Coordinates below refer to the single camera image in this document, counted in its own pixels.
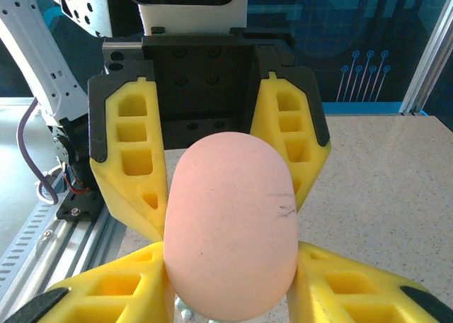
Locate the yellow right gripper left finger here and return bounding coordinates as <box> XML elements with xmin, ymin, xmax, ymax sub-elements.
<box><xmin>0</xmin><ymin>240</ymin><xmax>176</xmax><ymax>323</ymax></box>

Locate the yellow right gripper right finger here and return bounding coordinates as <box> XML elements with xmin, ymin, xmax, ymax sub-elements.
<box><xmin>287</xmin><ymin>240</ymin><xmax>453</xmax><ymax>323</ymax></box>

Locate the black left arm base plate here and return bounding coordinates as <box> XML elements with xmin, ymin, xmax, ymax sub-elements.
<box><xmin>55</xmin><ymin>186</ymin><xmax>105</xmax><ymax>222</ymax></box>

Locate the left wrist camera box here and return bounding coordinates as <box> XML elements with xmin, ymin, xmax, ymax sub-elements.
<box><xmin>123</xmin><ymin>0</ymin><xmax>248</xmax><ymax>37</ymax></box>

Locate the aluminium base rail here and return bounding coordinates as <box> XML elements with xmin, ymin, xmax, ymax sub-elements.
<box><xmin>21</xmin><ymin>195</ymin><xmax>127</xmax><ymax>323</ymax></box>

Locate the slotted grey cable duct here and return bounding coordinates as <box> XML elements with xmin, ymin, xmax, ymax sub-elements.
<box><xmin>0</xmin><ymin>195</ymin><xmax>59</xmax><ymax>302</ymax></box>

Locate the aluminium frame post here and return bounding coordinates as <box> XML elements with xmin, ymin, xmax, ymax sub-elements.
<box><xmin>399</xmin><ymin>0</ymin><xmax>453</xmax><ymax>115</ymax></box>

